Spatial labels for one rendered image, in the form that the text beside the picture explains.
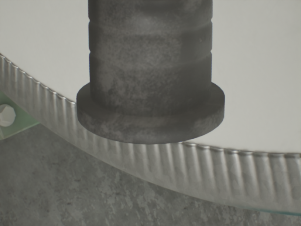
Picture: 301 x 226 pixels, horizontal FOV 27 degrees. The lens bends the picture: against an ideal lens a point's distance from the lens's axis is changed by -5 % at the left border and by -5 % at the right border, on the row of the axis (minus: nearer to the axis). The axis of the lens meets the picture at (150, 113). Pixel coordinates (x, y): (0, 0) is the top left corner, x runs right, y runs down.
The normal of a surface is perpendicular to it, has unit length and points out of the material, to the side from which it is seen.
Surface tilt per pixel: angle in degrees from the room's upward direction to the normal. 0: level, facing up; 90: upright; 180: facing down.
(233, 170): 91
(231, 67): 90
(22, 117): 0
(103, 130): 78
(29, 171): 0
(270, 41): 90
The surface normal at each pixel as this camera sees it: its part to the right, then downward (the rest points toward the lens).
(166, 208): 0.62, -0.14
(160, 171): -0.64, 0.33
